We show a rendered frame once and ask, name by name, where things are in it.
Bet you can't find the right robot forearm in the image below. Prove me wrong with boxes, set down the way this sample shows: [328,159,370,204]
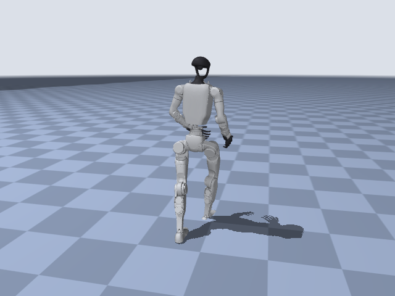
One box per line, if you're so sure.
[218,114,231,139]

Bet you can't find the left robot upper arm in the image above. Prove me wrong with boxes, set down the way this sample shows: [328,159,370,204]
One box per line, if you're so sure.
[169,84,184,118]

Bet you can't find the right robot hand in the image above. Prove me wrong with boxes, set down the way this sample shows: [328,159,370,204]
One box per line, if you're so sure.
[223,136,233,148]

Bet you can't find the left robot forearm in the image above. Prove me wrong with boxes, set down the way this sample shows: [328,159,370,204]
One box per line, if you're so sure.
[174,114,194,129]

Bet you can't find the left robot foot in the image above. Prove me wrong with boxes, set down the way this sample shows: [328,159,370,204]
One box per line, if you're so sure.
[175,227,188,243]

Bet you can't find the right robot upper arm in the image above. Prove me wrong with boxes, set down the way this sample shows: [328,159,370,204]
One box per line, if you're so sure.
[209,86,225,124]

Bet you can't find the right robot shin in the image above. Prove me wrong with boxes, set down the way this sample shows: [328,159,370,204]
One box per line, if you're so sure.
[204,178,218,218]

